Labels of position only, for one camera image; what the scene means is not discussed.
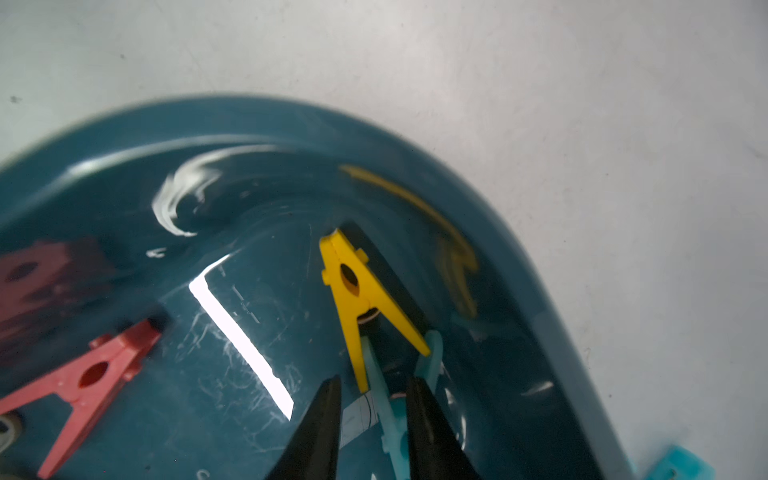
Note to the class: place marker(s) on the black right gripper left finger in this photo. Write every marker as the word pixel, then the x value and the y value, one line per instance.
pixel 312 453

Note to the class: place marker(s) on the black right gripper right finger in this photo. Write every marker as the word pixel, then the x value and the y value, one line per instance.
pixel 434 452

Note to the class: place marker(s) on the teal clothespin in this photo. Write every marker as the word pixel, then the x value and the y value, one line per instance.
pixel 392 411
pixel 680 464

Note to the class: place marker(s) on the yellow clothespin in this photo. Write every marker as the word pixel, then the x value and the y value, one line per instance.
pixel 356 290

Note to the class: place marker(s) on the teal plastic storage box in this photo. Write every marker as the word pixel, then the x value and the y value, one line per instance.
pixel 205 216

